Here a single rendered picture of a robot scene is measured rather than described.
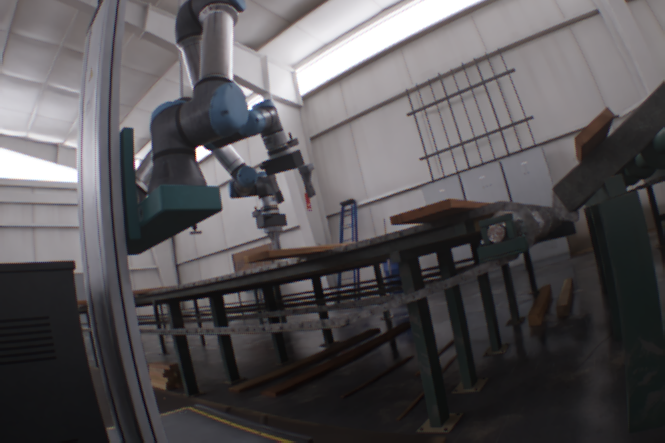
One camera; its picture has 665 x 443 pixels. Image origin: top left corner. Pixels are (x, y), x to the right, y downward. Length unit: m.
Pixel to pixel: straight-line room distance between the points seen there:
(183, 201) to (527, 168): 6.34
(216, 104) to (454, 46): 7.77
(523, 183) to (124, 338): 6.47
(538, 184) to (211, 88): 6.26
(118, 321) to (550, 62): 7.72
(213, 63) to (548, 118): 6.98
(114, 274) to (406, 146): 7.69
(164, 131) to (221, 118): 0.16
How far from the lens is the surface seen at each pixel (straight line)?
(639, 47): 7.00
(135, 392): 0.95
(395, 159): 8.36
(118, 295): 0.93
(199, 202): 0.87
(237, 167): 1.42
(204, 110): 0.87
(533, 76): 7.82
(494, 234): 1.11
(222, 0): 1.14
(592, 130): 0.98
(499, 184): 6.89
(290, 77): 10.47
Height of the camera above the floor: 0.75
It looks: 12 degrees up
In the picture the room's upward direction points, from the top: 12 degrees counter-clockwise
